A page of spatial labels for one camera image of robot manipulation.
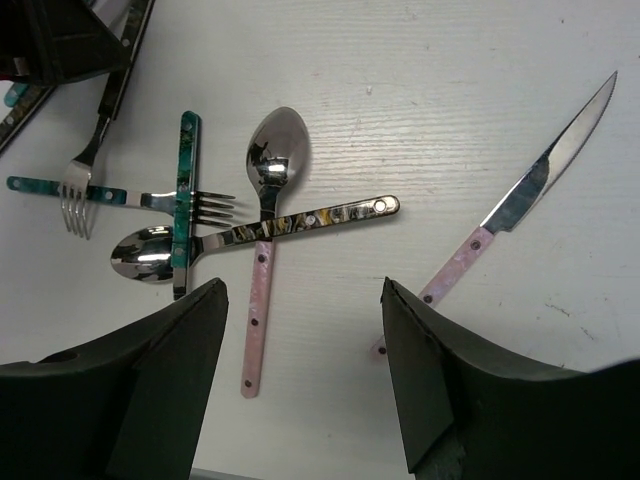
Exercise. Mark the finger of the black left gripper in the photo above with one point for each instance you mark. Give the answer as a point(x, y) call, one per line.
point(55, 42)

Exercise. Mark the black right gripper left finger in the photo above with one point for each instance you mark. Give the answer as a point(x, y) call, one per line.
point(127, 405)

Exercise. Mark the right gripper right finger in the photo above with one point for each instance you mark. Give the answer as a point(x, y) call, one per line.
point(471, 409)

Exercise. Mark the green handled table knife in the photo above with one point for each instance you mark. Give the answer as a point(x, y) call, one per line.
point(26, 106)

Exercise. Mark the grey handled fork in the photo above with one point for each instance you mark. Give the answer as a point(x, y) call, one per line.
point(73, 191)

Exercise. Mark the green handled fork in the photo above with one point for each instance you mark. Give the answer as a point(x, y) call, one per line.
point(207, 208)

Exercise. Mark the pink handled knife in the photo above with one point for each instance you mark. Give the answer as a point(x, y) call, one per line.
point(452, 279)

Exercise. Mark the dark handled spoon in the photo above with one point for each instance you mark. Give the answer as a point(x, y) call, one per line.
point(152, 254)

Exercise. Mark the green handled spoon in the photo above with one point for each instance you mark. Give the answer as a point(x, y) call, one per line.
point(185, 186)

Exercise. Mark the pink handled spoon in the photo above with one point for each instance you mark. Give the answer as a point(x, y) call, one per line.
point(277, 152)

